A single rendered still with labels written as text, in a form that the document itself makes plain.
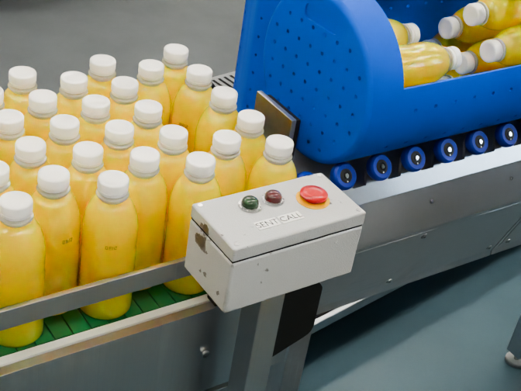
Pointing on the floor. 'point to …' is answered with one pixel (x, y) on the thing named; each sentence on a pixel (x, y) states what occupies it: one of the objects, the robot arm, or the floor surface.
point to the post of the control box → (255, 344)
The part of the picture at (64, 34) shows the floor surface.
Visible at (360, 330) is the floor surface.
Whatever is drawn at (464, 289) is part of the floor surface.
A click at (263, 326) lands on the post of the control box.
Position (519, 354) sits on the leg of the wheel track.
